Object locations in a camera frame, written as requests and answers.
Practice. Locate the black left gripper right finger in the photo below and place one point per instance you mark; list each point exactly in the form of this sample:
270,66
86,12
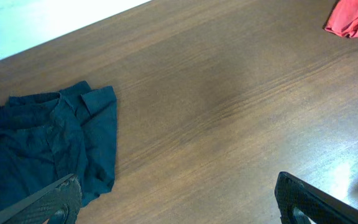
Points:
300,202

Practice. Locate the dark blue shorts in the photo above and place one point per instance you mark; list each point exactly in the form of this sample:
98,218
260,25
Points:
47,136

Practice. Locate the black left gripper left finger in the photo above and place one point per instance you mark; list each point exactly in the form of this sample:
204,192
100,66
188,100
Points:
59,202

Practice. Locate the red mesh garment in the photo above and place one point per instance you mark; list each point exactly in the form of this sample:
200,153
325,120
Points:
343,19

